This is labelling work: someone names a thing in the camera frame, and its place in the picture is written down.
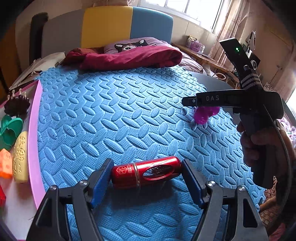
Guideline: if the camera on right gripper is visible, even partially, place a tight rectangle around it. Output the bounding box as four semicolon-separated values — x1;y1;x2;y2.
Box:
219;38;263;90

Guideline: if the pink curtain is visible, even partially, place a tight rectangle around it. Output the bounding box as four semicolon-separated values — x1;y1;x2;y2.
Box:
209;0;250;70

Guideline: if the grey yellow blue headboard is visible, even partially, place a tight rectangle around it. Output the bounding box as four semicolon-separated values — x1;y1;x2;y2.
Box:
41;6;173;57

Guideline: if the pink rimmed white tray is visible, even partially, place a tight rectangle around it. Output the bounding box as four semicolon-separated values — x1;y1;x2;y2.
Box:
1;80;45;240

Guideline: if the red plastic block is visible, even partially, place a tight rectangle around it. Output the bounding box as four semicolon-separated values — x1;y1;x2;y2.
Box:
0;186;6;208

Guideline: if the purple plastic cup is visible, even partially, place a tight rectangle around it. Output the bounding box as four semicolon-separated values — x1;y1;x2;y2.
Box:
193;106;220;125

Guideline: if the orange cube block piece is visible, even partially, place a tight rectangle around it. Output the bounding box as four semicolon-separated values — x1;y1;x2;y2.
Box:
0;149;13;179

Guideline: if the dark brown flower massager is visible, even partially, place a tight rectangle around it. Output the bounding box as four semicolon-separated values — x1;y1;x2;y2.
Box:
4;88;30;117

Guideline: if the blue foam puzzle mat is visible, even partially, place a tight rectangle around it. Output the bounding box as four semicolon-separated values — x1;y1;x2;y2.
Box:
37;66;265;240

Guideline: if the person right hand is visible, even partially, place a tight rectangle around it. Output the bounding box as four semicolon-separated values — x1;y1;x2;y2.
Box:
237;123;295;178

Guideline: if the maroon red blanket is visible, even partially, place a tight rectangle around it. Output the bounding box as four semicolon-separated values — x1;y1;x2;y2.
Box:
62;46;182;71

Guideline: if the yellow oval embossed soap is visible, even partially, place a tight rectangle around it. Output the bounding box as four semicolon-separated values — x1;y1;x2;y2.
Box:
12;131;29;183

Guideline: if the black rolled mat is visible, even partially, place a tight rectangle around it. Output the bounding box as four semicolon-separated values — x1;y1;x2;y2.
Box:
29;12;49;64

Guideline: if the green plastic stand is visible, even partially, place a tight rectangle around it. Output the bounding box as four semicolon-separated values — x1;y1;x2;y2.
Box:
0;114;23;151

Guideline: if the beige folded cloth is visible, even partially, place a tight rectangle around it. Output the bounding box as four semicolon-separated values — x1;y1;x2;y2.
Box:
9;52;65;91

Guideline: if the wooden side shelf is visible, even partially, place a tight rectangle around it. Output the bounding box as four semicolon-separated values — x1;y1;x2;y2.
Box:
171;43;239;83

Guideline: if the red metal cylinder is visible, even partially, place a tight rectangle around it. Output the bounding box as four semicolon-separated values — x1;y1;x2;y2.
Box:
111;156;182;189

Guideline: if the cat face pillow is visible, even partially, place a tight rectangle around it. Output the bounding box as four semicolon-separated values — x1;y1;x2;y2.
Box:
104;37;171;54

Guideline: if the purple box on shelf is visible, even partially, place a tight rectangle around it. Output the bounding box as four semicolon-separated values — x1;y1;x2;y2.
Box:
186;36;205;54

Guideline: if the black speaker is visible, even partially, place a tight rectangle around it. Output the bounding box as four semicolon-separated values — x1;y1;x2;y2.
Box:
246;50;260;70

